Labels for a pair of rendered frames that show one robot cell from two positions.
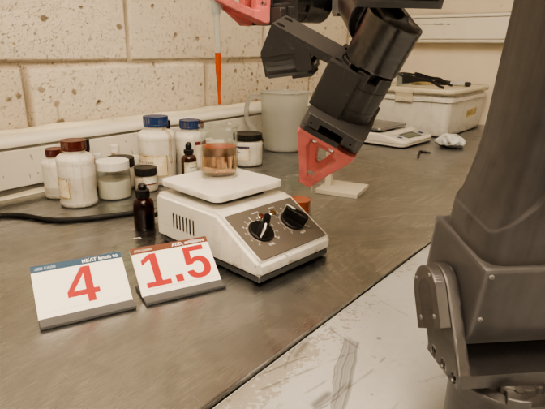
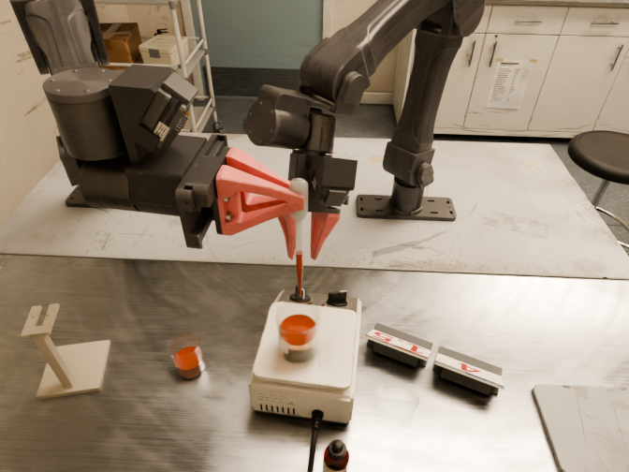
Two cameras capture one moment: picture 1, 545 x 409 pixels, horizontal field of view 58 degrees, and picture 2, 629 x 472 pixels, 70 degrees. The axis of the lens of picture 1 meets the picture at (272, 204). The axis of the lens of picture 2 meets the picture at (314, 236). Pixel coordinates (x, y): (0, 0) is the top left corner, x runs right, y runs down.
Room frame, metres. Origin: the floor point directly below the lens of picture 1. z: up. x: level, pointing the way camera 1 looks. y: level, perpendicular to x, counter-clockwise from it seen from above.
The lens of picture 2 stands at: (0.84, 0.36, 1.46)
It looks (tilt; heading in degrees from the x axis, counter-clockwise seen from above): 40 degrees down; 234
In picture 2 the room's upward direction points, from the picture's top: 1 degrees clockwise
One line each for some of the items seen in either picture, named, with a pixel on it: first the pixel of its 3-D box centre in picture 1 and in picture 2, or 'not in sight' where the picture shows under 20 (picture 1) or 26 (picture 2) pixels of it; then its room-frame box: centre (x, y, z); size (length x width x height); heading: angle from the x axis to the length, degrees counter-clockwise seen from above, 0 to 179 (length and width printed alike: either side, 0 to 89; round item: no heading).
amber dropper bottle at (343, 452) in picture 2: (143, 205); (336, 457); (0.68, 0.19, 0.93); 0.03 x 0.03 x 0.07
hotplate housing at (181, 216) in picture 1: (235, 217); (310, 346); (0.62, 0.05, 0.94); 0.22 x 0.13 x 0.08; 46
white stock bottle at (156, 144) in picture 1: (156, 148); not in sight; (0.95, 0.23, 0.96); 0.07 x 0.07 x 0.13
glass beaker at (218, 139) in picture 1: (220, 149); (299, 330); (0.65, 0.07, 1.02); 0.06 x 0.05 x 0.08; 37
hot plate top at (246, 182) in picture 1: (221, 182); (307, 342); (0.64, 0.07, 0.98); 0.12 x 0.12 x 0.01; 46
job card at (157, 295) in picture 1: (178, 268); (400, 340); (0.50, 0.10, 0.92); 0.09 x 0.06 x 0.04; 119
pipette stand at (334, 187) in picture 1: (344, 157); (60, 342); (0.90, -0.13, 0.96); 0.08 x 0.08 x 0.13; 64
